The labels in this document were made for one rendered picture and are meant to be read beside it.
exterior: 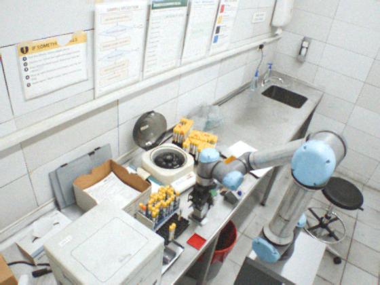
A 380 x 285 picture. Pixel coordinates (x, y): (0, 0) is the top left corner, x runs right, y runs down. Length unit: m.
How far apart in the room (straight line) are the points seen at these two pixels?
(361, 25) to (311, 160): 2.57
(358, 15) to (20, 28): 2.91
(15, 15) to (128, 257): 0.84
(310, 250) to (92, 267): 0.95
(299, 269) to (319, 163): 0.64
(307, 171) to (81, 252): 0.70
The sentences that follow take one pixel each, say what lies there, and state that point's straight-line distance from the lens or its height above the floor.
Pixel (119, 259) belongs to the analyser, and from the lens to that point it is 0.91.
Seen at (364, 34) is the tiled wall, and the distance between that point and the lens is 3.28.
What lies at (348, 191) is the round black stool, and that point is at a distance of 2.38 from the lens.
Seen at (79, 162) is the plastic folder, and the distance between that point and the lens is 1.41.
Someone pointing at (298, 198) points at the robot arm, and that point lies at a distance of 0.92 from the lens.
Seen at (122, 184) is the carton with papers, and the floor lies 0.94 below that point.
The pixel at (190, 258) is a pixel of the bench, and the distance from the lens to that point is 1.28.
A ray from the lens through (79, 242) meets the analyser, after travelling 0.96.
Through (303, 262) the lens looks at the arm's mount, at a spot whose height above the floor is 0.92.
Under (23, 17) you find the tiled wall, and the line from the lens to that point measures 1.08.
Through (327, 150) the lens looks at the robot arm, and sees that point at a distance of 0.82.
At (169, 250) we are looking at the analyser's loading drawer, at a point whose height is 0.93.
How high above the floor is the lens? 1.94
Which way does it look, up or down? 34 degrees down
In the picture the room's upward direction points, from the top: 9 degrees clockwise
